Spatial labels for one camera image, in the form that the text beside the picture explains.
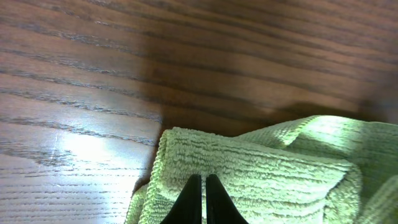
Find light green microfibre cloth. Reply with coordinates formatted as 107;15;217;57
126;116;397;223

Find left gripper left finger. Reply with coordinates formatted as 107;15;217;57
160;174;202;224

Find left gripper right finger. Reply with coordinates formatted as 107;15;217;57
206;174;248;224

